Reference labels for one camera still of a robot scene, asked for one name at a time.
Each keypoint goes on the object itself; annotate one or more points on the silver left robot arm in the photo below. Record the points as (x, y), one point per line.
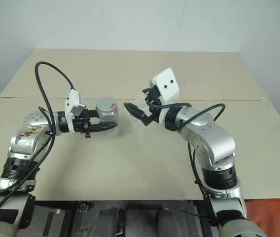
(24, 140)

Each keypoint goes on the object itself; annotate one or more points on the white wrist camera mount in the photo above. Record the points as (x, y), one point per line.
(73, 103)
(167, 82)

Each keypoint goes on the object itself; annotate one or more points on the clear plastic jar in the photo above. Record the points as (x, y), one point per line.
(107, 117)

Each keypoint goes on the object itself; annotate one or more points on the small black connector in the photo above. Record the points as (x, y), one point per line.
(82, 207)

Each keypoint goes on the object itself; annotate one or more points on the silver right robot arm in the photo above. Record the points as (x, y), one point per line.
(211, 138)

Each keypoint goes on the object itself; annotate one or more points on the grey panel with black stripe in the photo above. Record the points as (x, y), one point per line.
(48, 222)

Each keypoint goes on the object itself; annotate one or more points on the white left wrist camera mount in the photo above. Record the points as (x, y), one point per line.
(73, 103)

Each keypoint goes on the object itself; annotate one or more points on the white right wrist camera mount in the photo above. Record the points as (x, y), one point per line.
(167, 82)

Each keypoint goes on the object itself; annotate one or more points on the orange cloth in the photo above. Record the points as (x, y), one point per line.
(274, 214)

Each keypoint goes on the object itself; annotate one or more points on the dark rounded shape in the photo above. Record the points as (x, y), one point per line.
(111, 223)
(166, 222)

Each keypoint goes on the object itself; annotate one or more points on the grey jar lid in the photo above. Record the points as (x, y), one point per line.
(106, 103)

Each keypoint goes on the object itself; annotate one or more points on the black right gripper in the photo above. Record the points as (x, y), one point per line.
(155, 95)

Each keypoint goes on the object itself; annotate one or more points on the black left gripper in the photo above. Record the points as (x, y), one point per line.
(81, 124)

